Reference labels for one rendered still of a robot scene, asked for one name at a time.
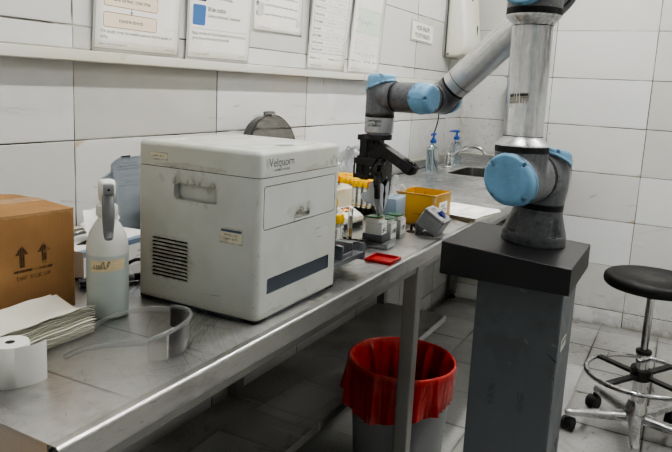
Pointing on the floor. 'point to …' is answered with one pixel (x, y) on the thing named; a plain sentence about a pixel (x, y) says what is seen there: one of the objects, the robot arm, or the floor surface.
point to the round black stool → (626, 282)
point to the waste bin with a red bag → (368, 350)
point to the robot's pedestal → (517, 369)
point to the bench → (242, 357)
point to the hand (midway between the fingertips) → (381, 211)
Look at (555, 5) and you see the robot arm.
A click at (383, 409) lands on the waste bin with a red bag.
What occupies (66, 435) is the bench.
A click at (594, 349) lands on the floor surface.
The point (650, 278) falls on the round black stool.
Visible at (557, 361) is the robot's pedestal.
